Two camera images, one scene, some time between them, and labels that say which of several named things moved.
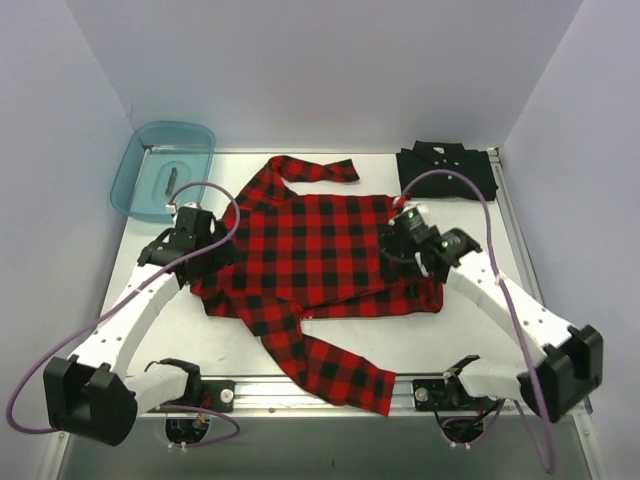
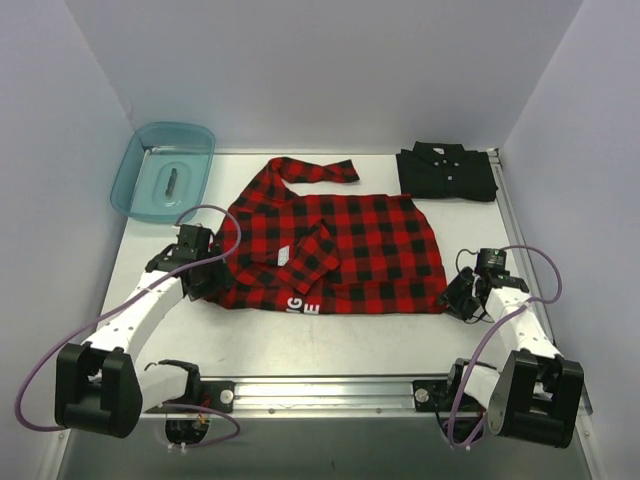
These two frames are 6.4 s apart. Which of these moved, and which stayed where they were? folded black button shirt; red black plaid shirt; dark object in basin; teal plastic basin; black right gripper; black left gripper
Moved: black right gripper; red black plaid shirt; black left gripper
Stayed: dark object in basin; teal plastic basin; folded black button shirt
